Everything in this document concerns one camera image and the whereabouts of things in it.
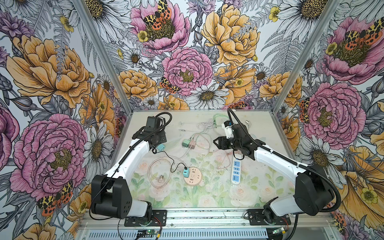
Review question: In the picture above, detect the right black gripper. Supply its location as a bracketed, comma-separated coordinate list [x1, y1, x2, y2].
[213, 136, 243, 150]

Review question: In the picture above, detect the teal charger with white cable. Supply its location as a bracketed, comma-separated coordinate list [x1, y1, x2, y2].
[156, 144, 165, 152]

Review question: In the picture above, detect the round pink power socket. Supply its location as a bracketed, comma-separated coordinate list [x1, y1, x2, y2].
[184, 167, 203, 187]

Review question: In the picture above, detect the teal charger with black cable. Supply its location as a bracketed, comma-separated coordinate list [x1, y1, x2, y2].
[183, 168, 190, 178]

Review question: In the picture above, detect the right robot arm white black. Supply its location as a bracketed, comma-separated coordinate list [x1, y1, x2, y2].
[213, 109, 342, 225]

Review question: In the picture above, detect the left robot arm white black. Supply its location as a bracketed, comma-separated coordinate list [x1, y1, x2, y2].
[89, 112, 173, 223]

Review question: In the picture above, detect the white blue power strip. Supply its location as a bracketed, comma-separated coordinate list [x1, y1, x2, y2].
[231, 158, 241, 185]

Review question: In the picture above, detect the green charger adapter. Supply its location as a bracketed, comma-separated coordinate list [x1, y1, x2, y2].
[182, 139, 191, 148]

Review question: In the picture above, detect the pink charger adapter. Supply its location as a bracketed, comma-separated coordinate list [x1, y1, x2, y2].
[189, 141, 196, 149]

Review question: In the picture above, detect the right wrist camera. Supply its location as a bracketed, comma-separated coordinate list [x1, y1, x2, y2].
[222, 120, 234, 139]

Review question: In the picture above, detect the green usb cable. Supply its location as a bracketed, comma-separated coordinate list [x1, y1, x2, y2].
[194, 113, 230, 142]

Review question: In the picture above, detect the black usb cable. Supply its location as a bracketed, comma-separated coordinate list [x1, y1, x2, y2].
[151, 148, 187, 174]

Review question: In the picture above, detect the white usb cable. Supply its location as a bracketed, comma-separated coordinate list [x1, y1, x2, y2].
[163, 131, 208, 160]

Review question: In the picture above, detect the lilac usb cable bundle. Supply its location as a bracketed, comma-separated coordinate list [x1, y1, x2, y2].
[197, 118, 215, 133]

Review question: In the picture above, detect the pink socket cord with plug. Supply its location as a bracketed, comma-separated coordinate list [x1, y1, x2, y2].
[146, 156, 187, 190]

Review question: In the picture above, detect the aluminium front rail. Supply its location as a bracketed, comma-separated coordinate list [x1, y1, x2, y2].
[78, 208, 336, 236]

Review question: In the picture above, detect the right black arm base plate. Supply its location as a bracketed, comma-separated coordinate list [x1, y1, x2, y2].
[243, 209, 291, 226]

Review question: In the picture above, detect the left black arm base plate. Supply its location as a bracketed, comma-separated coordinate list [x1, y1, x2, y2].
[124, 210, 168, 227]

